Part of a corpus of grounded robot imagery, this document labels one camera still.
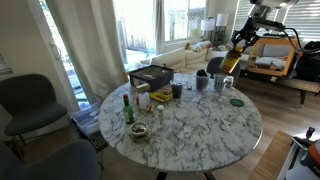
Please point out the dark glass cup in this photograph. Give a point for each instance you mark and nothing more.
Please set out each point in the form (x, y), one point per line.
(176, 89)

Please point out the small white-capped shaker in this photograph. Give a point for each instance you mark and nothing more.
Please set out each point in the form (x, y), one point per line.
(160, 113)

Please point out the dark low bench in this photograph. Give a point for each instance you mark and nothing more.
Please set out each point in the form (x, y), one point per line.
(293, 83)

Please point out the steel tumbler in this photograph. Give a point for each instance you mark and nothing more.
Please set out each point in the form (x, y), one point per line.
(219, 83)

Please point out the white window blinds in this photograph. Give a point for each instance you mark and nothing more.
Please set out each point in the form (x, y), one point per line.
(305, 16)

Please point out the small bowl with scraps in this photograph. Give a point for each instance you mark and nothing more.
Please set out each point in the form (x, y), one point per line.
(139, 130)

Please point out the cream sofa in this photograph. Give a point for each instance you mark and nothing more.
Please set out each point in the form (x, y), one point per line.
(176, 58)

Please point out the green round lid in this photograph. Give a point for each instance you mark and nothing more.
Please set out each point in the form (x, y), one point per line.
(237, 102)

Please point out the narrow beige curtain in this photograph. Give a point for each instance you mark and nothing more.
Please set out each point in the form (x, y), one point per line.
(159, 25)

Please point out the white shade lamp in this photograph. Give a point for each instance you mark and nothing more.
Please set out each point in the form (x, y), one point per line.
(222, 20)
(207, 25)

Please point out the dark tumbler with black items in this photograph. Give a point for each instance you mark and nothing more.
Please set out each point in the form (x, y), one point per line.
(202, 81)

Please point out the grey-blue upholstered chair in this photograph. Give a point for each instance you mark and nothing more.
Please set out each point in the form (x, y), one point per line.
(213, 66)

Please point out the yellow flat item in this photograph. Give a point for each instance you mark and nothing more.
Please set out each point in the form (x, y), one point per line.
(160, 96)

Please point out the beige long curtain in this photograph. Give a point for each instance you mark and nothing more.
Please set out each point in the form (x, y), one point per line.
(90, 46)

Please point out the black grid-patterned device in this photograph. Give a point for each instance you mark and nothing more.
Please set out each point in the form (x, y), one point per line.
(99, 141)

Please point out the black bag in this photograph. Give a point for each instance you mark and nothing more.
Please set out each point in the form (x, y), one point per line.
(308, 63)

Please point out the white jug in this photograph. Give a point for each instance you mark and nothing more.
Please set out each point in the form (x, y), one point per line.
(144, 100)

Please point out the navy blue box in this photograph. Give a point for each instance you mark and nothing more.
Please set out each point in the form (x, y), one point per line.
(151, 78)

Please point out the white pill bottle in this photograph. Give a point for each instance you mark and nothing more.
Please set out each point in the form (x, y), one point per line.
(229, 82)

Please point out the blue-grey armchair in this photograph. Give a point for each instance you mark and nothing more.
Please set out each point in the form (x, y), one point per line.
(50, 163)

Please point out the brown bottle with yellow lid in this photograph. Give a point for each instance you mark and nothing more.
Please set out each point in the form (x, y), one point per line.
(230, 60)

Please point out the orange and white device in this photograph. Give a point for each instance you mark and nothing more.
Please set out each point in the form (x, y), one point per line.
(311, 160)

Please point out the green glass bottle red cap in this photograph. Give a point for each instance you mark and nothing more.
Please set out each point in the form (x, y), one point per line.
(128, 113)

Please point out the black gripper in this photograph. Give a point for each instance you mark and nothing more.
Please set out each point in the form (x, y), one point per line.
(248, 28)

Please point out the patterned cushion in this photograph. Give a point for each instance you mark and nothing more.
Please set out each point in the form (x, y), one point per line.
(200, 46)

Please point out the clear plastic storage bin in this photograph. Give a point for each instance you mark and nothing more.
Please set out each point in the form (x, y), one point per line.
(87, 120)

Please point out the wooden side table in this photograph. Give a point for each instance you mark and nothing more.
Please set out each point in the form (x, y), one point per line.
(270, 156)

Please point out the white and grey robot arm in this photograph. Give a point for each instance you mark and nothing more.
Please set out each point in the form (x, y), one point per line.
(271, 13)

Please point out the dark grey shell chair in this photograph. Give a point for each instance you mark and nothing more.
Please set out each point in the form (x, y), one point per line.
(30, 106)

